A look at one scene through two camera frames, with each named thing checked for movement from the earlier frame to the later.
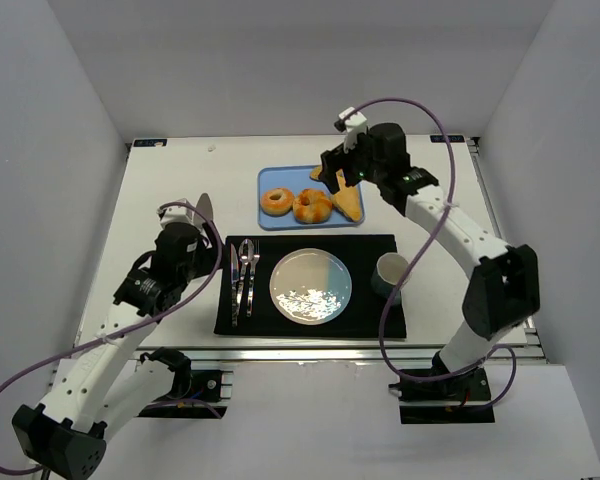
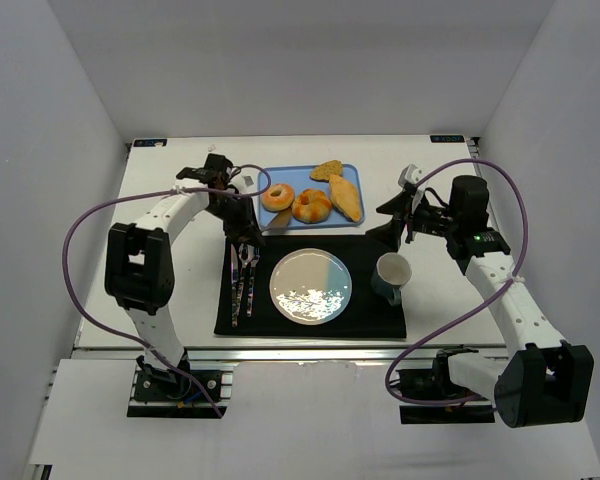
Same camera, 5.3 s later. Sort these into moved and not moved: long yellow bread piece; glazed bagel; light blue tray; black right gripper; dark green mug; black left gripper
Moved: black left gripper; black right gripper
Not moved: light blue tray; dark green mug; long yellow bread piece; glazed bagel
